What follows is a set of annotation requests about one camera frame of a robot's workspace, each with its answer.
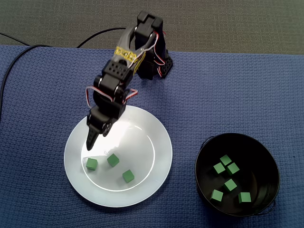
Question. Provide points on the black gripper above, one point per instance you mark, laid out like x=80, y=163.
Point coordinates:
x=98, y=121

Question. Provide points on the white round plate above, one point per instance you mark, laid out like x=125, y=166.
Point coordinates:
x=107, y=194

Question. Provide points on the blue woven cloth mat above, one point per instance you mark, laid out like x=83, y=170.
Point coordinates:
x=35, y=142

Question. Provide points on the black metal bucket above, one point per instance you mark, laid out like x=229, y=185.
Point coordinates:
x=261, y=166

